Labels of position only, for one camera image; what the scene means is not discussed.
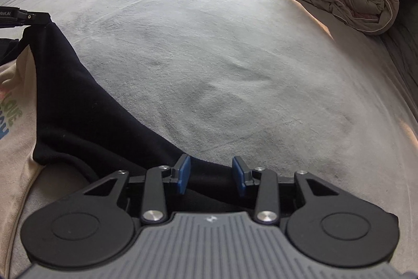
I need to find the grey quilted bedspread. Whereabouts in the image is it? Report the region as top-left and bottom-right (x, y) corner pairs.
(379, 0), (418, 118)

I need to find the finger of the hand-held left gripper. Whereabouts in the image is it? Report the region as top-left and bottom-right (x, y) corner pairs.
(0, 6), (51, 29)

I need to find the grey bed sheet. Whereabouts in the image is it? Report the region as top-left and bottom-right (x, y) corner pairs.
(0, 0), (418, 279)

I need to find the cream sweatshirt with black sleeves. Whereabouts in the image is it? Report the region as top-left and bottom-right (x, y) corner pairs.
(0, 21), (259, 279)

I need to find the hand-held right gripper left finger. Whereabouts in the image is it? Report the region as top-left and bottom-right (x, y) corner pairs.
(80, 154), (192, 225)

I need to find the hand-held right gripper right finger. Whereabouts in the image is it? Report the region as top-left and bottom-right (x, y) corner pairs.
(232, 156), (342, 225)

